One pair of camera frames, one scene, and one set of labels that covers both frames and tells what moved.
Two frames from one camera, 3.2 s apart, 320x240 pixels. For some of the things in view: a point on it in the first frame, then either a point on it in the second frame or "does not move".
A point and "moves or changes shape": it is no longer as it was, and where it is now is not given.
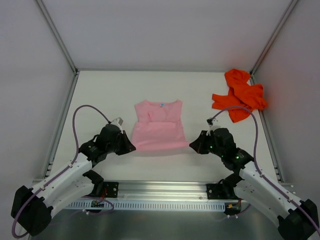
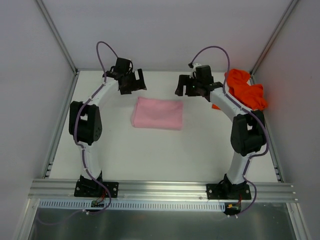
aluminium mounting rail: (159, 191) does not move
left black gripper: (122, 142) to (132, 81)
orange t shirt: (240, 93) does not move
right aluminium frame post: (270, 40) does not move
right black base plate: (220, 191) does not move
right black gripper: (203, 142) to (186, 86)
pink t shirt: (158, 126) moves or changes shape
